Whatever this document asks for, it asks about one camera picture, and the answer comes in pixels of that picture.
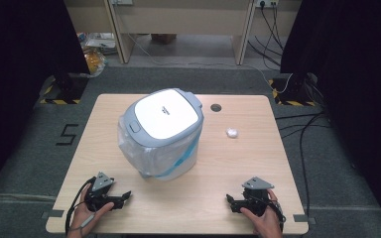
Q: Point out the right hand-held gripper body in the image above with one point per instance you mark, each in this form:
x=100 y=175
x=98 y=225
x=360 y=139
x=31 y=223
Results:
x=256 y=196

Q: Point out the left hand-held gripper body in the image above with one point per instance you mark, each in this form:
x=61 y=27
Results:
x=98 y=198

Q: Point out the white paper ball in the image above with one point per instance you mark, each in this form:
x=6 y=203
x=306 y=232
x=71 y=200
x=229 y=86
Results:
x=232 y=133

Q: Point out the grey white lidded trash can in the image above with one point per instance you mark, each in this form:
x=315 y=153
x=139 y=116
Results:
x=165 y=114

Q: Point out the person's left hand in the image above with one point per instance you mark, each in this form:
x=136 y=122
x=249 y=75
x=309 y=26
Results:
x=83 y=211

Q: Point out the person's right hand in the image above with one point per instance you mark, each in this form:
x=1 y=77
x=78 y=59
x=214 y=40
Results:
x=264 y=221

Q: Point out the clear plastic bin liner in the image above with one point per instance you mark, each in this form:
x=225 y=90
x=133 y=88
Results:
x=135 y=155

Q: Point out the black tape floor numeral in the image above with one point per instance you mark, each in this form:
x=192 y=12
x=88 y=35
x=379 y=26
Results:
x=66 y=135

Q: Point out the yellow black hazard tape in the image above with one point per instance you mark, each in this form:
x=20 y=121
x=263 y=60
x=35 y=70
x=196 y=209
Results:
x=294 y=103
x=59 y=101

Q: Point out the black stand base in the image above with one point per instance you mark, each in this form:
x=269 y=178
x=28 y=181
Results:
x=71 y=86
x=294 y=87

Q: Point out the clear bag with yellow contents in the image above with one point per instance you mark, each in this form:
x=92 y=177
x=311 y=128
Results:
x=94 y=62

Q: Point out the black curtain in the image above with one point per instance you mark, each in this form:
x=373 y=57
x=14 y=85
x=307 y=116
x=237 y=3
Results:
x=354 y=82
x=20 y=66

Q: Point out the pile of papers and bags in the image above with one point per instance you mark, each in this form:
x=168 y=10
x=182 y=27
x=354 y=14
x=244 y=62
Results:
x=99 y=42

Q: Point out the beige wooden desk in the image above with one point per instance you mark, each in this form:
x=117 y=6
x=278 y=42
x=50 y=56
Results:
x=182 y=16

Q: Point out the white wall socket with plugs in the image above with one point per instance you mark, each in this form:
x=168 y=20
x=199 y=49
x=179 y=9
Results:
x=266 y=3

